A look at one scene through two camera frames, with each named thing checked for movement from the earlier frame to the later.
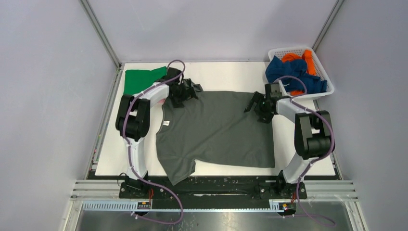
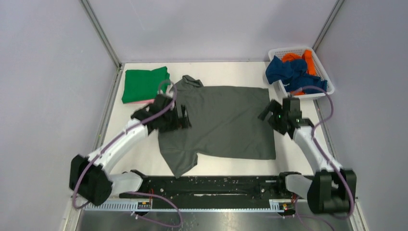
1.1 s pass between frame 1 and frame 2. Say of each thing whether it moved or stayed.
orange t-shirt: stayed
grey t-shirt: moved
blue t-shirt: stayed
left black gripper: moved
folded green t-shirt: stayed
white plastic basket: stayed
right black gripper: moved
